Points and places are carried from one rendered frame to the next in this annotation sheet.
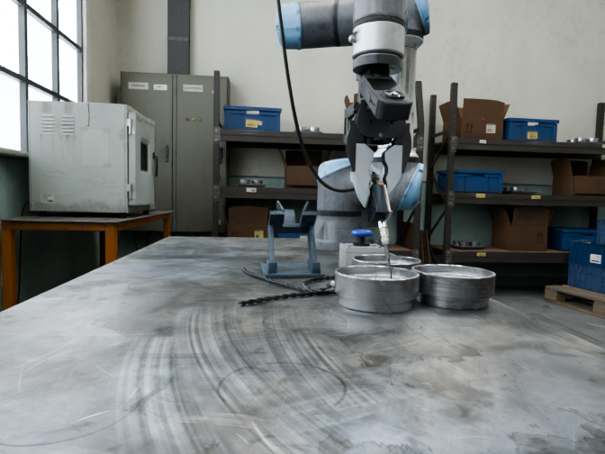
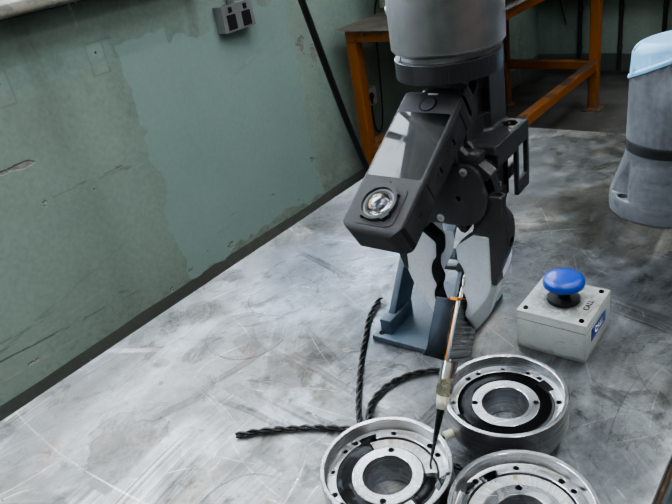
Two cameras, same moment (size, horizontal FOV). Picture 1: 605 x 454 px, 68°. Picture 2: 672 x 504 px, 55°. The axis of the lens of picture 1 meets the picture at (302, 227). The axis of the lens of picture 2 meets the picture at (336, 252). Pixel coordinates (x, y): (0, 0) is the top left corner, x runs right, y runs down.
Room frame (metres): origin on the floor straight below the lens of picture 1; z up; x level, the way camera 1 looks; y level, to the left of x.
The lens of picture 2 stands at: (0.31, -0.36, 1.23)
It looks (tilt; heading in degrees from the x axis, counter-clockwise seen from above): 28 degrees down; 48
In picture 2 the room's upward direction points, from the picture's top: 10 degrees counter-clockwise
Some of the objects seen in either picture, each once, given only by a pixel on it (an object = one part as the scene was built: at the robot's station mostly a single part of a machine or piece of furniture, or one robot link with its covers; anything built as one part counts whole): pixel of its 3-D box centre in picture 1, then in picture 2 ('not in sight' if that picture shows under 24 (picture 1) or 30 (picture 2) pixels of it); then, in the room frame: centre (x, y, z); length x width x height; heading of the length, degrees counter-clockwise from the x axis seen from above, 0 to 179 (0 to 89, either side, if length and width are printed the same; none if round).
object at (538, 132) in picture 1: (521, 132); not in sight; (4.49, -2.16, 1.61); 0.52 x 0.38 x 0.22; 98
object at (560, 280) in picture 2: (361, 242); (563, 295); (0.82, -0.11, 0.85); 0.04 x 0.04 x 0.05
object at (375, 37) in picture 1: (375, 47); (441, 20); (0.67, -0.10, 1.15); 0.08 x 0.08 x 0.05
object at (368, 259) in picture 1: (385, 272); (505, 409); (0.68, -0.13, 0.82); 0.10 x 0.10 x 0.04
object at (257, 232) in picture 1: (248, 225); not in sight; (4.21, 0.51, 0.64); 0.49 x 0.40 x 0.37; 100
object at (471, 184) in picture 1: (468, 182); not in sight; (4.44, -1.64, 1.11); 0.52 x 0.38 x 0.22; 95
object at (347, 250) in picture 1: (360, 256); (565, 313); (0.83, -0.11, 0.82); 0.08 x 0.07 x 0.05; 5
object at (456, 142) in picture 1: (527, 195); not in sight; (4.50, -2.26, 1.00); 1.92 x 0.57 x 2.00; 95
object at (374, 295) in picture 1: (375, 287); (388, 482); (0.55, -0.09, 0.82); 0.10 x 0.10 x 0.04
